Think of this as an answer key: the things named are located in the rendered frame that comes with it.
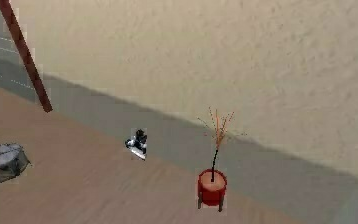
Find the black and white small object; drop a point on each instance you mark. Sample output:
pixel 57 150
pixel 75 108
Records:
pixel 138 143

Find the red potted twig plant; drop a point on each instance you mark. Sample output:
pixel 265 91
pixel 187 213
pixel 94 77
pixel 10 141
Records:
pixel 212 191

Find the brown wooden post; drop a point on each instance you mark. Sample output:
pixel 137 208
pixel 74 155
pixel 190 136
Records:
pixel 24 53

